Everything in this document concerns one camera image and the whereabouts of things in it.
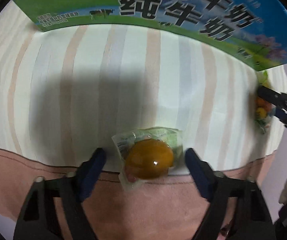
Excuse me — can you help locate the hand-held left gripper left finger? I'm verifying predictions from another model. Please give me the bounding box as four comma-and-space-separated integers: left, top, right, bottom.
13, 147, 107, 240

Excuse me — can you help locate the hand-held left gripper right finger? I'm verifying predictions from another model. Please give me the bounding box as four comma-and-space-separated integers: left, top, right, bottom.
185, 147, 276, 240

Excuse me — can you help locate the striped cat-print blanket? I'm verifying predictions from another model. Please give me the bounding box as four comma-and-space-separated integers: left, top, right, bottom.
0, 0, 287, 240

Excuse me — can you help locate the printed cardboard box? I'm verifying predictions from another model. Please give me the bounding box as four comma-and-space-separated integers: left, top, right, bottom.
12, 0, 287, 72

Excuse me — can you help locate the clear fruit-print snack packet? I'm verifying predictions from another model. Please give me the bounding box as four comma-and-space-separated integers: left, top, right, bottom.
255, 70, 276, 134

